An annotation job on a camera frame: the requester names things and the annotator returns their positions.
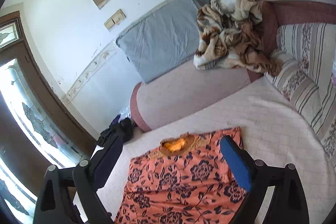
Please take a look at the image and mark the orange floral garment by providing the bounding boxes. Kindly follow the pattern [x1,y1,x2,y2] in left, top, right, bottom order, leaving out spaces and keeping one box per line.
[114,127,247,223]

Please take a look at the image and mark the black clothing pile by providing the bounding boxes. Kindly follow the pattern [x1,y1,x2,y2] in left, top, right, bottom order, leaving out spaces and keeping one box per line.
[96,114,134,147]

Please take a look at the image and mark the wooden glass door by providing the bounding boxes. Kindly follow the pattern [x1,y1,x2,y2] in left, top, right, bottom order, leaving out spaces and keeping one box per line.
[1,11,95,223]

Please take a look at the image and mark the striped floral pillow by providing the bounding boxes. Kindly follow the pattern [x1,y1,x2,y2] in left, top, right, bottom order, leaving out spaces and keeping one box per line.
[265,23,335,163]

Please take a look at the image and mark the pink quilted bolster cushion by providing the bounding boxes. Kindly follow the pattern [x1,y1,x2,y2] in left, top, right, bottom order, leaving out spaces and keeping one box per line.
[130,60,263,132]

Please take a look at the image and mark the brown beige patterned blanket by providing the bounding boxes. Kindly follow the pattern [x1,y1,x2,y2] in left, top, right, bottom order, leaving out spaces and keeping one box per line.
[193,0,282,77]

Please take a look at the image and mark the grey pillow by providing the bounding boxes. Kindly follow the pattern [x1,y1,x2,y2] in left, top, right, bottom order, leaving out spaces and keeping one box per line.
[116,0,210,84]

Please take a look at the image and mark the beige wall switch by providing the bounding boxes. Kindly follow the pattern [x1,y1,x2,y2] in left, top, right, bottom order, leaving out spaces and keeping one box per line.
[104,9,126,31]

